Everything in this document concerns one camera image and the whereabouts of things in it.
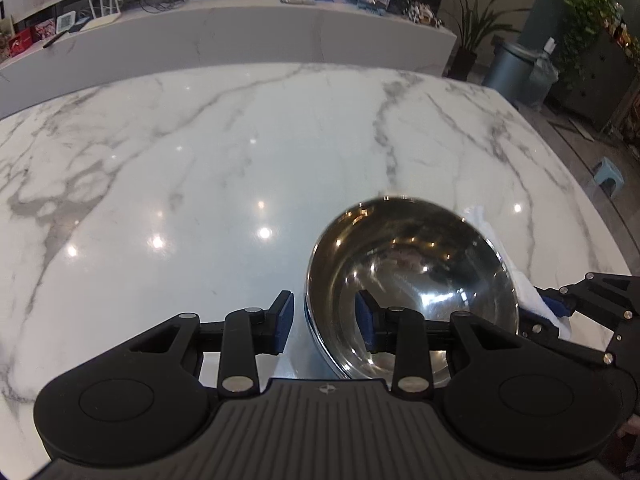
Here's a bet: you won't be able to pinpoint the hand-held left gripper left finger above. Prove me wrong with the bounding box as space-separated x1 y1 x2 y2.
126 289 296 394

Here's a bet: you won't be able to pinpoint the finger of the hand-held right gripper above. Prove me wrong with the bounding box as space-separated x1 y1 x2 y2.
518 309 622 367
534 272 640 322

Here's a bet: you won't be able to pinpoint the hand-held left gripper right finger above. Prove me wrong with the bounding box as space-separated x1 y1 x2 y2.
353 290 522 395

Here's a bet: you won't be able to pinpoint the white cleaning cloth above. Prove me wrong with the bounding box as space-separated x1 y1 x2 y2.
462 203 574 342

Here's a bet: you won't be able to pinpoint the steel bowl with blue outside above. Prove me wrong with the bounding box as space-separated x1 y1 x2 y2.
303 195 521 394

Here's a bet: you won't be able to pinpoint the small blue stool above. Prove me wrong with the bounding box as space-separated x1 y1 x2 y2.
592 156 626 198

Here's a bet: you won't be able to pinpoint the dark grey cabinet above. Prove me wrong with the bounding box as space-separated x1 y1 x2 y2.
566 24 640 133

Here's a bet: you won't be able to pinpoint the clear plastic bag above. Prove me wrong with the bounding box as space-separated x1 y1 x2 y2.
525 37 561 112

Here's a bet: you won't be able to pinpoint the grey round trash can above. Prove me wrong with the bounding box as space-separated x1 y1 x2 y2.
482 40 545 107

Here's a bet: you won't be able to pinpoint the leafy green plant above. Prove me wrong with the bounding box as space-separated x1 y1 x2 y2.
559 0 623 92

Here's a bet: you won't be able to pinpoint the tall potted plant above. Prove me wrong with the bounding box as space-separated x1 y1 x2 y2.
442 0 532 82

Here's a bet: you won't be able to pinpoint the dark patterned ornaments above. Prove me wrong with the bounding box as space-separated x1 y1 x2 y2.
389 0 445 29

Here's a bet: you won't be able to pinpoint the white router with antennas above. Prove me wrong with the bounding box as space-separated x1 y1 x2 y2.
79 0 124 32

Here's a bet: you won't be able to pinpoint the red patterned box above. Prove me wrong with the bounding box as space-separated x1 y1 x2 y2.
31 18 57 44

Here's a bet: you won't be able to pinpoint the red box with white mark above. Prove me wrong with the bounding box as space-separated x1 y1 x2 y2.
0 27 34 62

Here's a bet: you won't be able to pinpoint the black cables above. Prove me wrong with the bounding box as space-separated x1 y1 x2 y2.
139 0 190 14

